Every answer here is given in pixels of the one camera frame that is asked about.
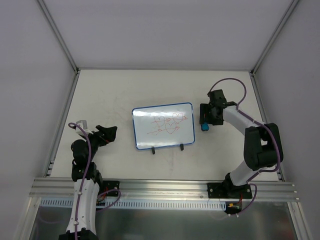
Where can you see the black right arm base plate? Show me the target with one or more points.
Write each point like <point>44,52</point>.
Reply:
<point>216,190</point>

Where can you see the aluminium front rail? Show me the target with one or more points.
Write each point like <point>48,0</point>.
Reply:
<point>267,191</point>

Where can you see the right aluminium frame post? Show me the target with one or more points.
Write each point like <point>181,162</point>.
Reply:
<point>275,34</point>

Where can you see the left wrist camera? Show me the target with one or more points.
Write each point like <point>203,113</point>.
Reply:
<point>83,128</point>

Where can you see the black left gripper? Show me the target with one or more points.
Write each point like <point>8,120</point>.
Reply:
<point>99,136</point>

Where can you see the blue framed whiteboard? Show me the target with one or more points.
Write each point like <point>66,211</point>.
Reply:
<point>163,126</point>

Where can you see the blue whiteboard eraser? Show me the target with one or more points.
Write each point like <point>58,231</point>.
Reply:
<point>205,127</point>

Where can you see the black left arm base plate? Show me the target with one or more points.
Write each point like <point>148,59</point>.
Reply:
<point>110,187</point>

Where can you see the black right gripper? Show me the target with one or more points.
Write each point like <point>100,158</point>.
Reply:
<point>208,116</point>

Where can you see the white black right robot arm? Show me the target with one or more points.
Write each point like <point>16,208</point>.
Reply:
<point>262,150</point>

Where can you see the left aluminium frame post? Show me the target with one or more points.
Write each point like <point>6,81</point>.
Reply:
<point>57,34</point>

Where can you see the aluminium frame post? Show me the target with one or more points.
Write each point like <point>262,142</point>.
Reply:
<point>57,34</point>
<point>275,34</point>

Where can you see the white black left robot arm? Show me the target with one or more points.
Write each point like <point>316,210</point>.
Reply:
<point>88,185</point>

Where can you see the slotted white cable duct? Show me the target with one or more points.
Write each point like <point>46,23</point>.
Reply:
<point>146,204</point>

